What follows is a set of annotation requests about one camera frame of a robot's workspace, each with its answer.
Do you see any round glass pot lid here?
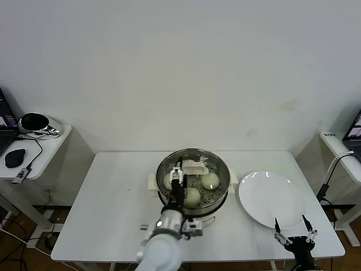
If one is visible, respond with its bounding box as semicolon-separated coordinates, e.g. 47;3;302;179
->
156;148;231;211

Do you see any chrome and black headset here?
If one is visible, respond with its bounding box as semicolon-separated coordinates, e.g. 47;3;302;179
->
17;111;63;139

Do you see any black floor cable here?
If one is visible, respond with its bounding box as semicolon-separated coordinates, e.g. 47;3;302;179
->
0;208;29;260

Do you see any thin black cable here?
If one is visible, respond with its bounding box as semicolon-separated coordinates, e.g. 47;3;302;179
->
15;134;45;170

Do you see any black hanging cable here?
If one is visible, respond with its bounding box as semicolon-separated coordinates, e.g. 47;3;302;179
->
321;197;339;229

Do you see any white floor cable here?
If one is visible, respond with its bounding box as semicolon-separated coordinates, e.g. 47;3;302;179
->
0;227;54;257

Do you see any perforated steel steamer basket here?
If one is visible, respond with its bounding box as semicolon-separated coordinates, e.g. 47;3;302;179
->
156;148;231;217

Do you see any cream electric cooker base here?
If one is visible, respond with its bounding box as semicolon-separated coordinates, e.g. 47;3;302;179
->
147;168;238;226

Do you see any black computer mouse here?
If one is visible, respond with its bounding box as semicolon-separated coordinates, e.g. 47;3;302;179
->
4;148;26;169

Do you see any grey white cable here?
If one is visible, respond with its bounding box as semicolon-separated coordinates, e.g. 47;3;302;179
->
324;151;355;187

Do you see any grey usb hub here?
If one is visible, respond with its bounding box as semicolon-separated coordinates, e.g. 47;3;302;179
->
11;166;32;185

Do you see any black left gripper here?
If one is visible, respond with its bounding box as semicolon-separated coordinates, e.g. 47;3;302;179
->
168;156;188;209

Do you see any round white plate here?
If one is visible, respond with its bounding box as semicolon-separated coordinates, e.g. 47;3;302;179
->
238;170;307;230

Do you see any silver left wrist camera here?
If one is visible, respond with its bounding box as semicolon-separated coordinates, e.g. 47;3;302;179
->
183;220;204;239

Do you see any black power adapter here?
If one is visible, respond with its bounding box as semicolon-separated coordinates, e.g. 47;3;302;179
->
316;183;330;202

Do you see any black open laptop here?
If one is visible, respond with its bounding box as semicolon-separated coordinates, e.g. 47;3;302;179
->
342;109;361;163
0;87;20;156

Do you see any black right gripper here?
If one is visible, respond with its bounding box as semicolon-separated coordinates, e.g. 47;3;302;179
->
274;214;319;265

